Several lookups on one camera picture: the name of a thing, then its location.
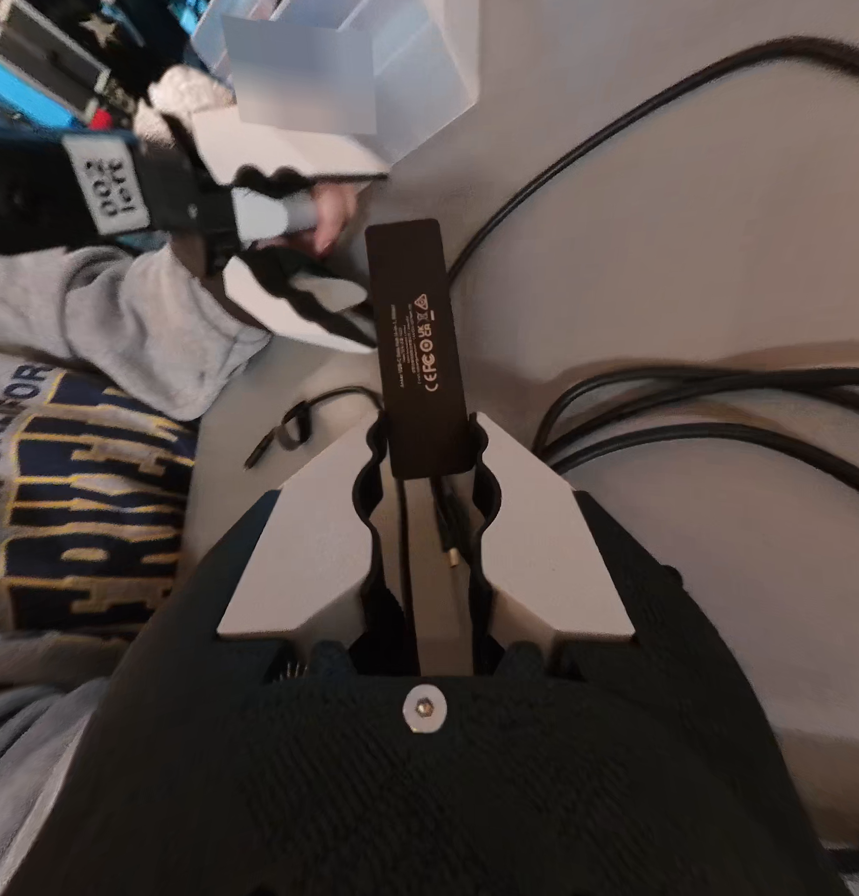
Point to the blue box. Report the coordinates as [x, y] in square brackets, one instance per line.
[9, 94]

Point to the person's printed grey sweatshirt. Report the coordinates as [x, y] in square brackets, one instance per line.
[86, 525]

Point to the white fluffy cloth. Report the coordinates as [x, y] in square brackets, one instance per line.
[184, 98]

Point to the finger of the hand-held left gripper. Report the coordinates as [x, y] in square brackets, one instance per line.
[289, 143]
[261, 301]

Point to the person's left forearm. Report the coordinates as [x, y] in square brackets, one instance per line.
[121, 315]

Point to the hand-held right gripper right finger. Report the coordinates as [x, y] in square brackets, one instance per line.
[555, 560]

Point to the black case with star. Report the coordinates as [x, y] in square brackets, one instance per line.
[44, 42]

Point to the black usb hub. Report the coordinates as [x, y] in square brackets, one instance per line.
[415, 336]

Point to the black usb-c plug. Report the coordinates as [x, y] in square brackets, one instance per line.
[450, 525]

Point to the person's grey pants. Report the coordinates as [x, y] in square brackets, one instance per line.
[23, 770]

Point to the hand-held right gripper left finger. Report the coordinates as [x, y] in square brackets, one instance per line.
[296, 560]

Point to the translucent plastic box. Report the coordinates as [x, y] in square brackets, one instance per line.
[429, 70]

